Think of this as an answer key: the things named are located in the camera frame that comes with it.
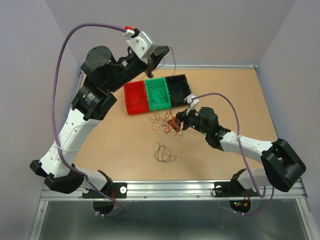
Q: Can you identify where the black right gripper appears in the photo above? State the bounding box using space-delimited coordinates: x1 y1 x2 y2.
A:
166 105 209 136

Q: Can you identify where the dark thin wire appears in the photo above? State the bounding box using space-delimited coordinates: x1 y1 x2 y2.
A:
152 46 177 76

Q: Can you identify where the orange brown wire bundle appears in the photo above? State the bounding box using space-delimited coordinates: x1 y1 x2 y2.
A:
149 109 186 137

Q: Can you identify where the dark grey looped wire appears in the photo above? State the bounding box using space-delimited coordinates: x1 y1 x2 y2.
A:
154 142 178 163

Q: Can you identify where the red thin wire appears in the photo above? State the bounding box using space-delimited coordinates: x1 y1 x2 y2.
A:
131 91 142 106

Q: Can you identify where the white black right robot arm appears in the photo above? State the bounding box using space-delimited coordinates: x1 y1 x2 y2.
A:
175 107 307 195

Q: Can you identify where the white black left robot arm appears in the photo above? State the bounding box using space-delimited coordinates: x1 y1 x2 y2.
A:
30 45 170 197

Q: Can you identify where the black plastic bin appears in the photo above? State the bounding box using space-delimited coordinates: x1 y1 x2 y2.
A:
165 74 192 108

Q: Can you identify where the green plastic bin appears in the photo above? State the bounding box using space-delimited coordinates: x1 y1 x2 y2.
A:
144 77 171 112

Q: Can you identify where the red plastic bin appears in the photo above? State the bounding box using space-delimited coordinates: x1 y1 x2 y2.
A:
123 81 150 115

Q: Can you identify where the grey white right wrist camera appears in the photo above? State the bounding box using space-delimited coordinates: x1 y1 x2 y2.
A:
184 93 199 115

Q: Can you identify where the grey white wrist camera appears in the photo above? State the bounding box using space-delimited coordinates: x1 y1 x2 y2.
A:
184 93 199 115
126 31 158 65

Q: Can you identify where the grey white left wrist camera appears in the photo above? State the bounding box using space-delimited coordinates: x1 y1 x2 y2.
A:
126 31 158 65

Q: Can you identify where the aluminium table edge frame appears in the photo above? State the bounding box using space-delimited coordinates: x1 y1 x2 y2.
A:
51 64 258 181

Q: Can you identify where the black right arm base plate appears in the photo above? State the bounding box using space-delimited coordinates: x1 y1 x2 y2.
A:
211 181 258 198

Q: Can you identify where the aluminium front mounting rail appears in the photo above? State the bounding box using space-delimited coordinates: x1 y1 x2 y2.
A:
40 179 308 202

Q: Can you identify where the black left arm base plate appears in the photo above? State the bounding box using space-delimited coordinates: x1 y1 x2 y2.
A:
82 182 128 199

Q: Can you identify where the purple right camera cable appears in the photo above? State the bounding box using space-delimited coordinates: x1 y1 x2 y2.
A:
194 92 275 216

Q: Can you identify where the purple camera cable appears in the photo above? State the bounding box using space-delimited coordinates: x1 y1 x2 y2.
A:
51 23 126 218
194 92 275 216

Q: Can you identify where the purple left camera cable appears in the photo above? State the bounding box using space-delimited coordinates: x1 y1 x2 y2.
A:
51 23 126 218

